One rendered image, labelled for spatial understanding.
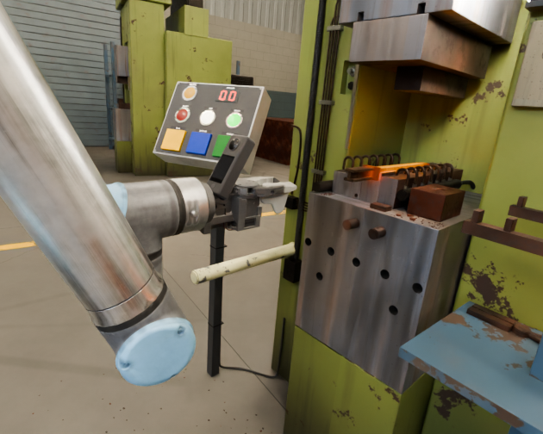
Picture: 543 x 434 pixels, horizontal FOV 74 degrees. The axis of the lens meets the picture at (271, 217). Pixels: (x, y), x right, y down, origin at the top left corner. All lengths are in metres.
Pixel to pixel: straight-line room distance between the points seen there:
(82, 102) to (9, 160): 8.23
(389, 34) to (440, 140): 0.55
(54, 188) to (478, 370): 0.68
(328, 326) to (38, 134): 0.93
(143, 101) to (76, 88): 3.17
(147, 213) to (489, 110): 1.13
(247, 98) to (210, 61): 4.49
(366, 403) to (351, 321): 0.23
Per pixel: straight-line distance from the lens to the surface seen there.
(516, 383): 0.76
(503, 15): 1.24
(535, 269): 1.04
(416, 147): 1.47
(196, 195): 0.57
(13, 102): 0.37
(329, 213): 1.02
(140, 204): 0.53
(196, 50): 5.67
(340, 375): 1.18
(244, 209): 0.64
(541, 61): 1.00
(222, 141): 1.19
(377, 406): 1.14
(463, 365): 0.75
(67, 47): 8.60
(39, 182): 0.38
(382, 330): 1.02
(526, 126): 1.01
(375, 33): 1.03
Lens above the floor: 1.15
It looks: 17 degrees down
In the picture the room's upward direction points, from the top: 5 degrees clockwise
